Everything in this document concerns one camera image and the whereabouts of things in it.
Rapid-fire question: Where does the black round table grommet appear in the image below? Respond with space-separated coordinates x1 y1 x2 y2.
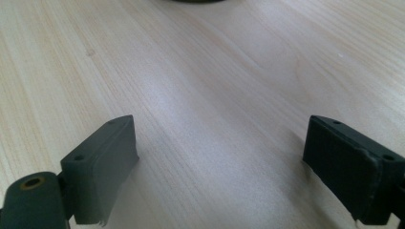
165 0 225 4

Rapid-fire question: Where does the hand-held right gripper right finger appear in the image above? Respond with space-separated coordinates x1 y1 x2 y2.
302 114 405 227

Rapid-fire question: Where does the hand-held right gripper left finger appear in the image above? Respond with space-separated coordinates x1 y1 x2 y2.
60 114 139 227

